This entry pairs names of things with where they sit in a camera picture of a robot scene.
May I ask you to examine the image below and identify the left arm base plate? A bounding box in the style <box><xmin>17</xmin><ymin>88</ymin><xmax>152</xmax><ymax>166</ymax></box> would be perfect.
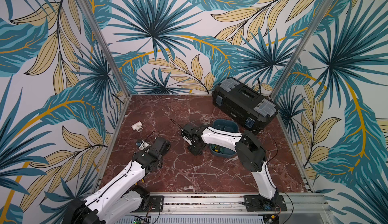
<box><xmin>133</xmin><ymin>195</ymin><xmax>164</xmax><ymax>213</ymax></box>

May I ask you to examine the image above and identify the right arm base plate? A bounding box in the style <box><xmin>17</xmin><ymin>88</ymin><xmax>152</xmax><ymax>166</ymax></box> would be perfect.
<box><xmin>243</xmin><ymin>195</ymin><xmax>288</xmax><ymax>212</ymax></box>

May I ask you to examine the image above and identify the teal plastic storage box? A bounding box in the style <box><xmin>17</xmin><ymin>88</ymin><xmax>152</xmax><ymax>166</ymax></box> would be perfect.
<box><xmin>210</xmin><ymin>119</ymin><xmax>239</xmax><ymax>158</ymax></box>

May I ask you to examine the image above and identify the white pipe tee fitting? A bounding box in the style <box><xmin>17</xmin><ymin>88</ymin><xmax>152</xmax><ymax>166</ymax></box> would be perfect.
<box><xmin>131</xmin><ymin>122</ymin><xmax>143</xmax><ymax>132</ymax></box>

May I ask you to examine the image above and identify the clear handle screwdriver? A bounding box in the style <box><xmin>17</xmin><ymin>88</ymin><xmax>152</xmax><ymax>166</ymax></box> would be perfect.
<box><xmin>170</xmin><ymin>119</ymin><xmax>183</xmax><ymax>130</ymax></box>

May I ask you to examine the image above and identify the aluminium front rail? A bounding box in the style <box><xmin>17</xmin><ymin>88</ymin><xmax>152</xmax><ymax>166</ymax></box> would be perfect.
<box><xmin>152</xmin><ymin>193</ymin><xmax>330</xmax><ymax>215</ymax></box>

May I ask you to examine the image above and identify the black plastic toolbox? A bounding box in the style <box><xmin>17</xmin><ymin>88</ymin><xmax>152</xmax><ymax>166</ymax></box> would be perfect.
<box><xmin>212</xmin><ymin>77</ymin><xmax>279</xmax><ymax>135</ymax></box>

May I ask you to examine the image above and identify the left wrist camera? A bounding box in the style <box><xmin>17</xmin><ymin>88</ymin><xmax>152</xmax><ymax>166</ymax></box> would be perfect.
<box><xmin>135</xmin><ymin>140</ymin><xmax>150</xmax><ymax>150</ymax></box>

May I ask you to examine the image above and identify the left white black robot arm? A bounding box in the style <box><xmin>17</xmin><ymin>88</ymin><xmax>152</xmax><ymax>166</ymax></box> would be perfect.
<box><xmin>62</xmin><ymin>137</ymin><xmax>171</xmax><ymax>224</ymax></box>

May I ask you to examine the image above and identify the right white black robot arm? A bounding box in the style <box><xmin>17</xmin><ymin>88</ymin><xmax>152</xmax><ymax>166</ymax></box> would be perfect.
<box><xmin>180</xmin><ymin>124</ymin><xmax>278</xmax><ymax>202</ymax></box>

